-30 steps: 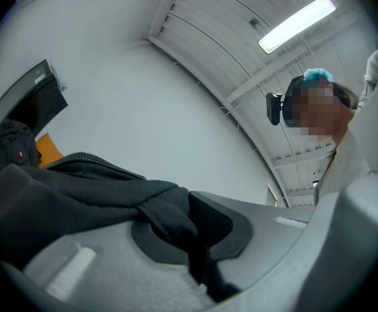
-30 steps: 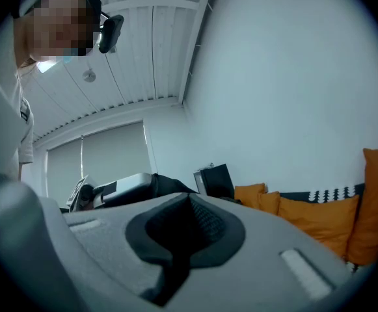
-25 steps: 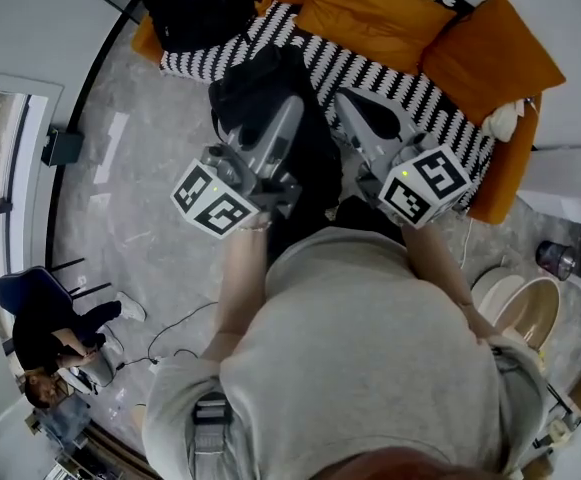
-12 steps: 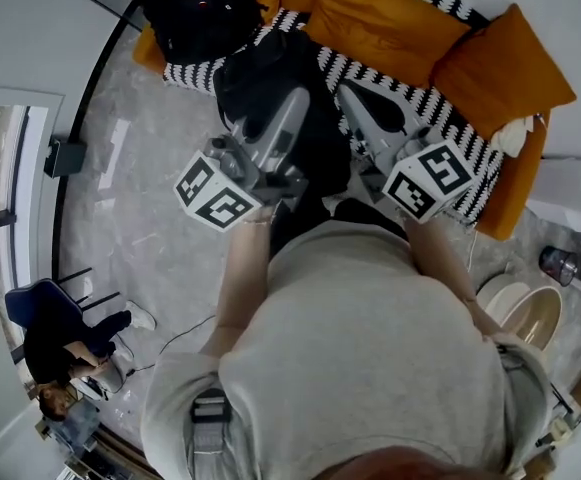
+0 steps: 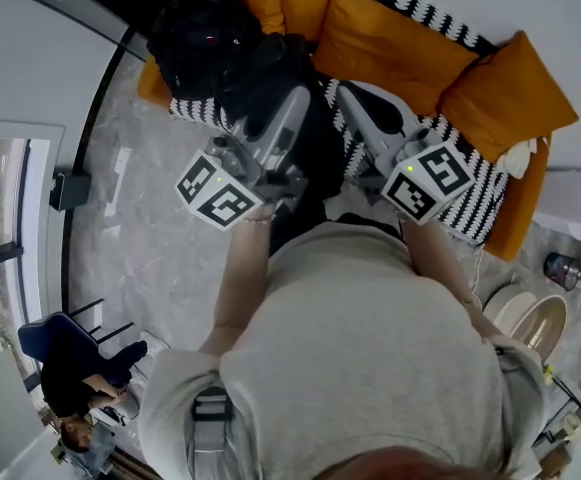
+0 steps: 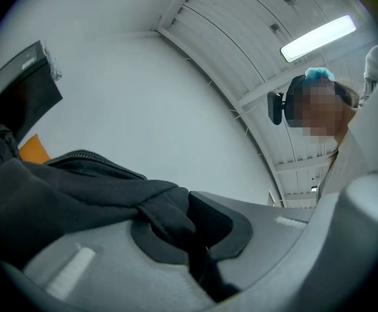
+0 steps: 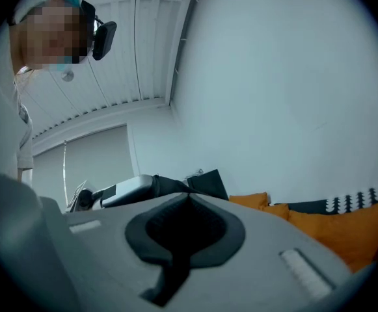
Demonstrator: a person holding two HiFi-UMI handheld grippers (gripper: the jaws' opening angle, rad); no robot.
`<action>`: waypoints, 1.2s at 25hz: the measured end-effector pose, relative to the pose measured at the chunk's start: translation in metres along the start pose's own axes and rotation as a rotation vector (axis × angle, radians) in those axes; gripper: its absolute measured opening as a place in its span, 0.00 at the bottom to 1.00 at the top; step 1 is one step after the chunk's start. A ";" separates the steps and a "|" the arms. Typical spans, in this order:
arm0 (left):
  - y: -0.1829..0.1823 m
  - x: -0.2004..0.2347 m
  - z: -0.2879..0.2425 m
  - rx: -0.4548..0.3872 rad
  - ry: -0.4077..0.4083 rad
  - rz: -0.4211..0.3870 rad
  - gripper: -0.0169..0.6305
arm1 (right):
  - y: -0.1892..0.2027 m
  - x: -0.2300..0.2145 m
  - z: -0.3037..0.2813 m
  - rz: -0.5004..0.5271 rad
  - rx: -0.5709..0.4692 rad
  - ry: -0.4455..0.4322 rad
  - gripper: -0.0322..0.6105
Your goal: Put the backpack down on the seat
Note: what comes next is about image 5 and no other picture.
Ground square orange cushion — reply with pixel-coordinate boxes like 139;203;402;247
436;30;580;165

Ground black garment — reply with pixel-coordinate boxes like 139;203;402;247
214;32;347;219

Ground round beige white table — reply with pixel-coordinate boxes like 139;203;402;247
482;282;570;364

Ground person's gray t-shirt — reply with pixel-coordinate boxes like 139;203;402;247
137;220;546;480

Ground person's black trousers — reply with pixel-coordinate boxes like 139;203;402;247
268;207;402;259

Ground narrow orange cushion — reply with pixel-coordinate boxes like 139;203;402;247
274;0;335;43

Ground white plush toy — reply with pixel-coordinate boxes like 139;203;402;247
498;136;540;180

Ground dark trash can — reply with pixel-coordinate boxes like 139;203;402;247
542;251;581;292

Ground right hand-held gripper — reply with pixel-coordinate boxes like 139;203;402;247
336;80;477;227

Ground orange sofa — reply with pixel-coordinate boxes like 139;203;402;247
136;0;580;263

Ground person's left forearm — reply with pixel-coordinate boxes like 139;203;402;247
197;215;277;357

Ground gray strap black buckle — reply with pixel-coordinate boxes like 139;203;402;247
187;392;234;480

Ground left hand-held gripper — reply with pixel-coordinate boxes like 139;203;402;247
173;82;313;233

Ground black white striped blanket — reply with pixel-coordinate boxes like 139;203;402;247
168;0;510;247

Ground person's right forearm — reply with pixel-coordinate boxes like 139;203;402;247
398;217;509;342

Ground large black backpack red logo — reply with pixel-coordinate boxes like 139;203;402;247
147;0;271;107

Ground black box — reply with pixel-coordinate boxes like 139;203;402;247
48;166;93;213

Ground dark blue chair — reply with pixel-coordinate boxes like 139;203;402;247
17;297;136;404

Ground wide orange cushion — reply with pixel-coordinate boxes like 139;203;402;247
313;0;480;118

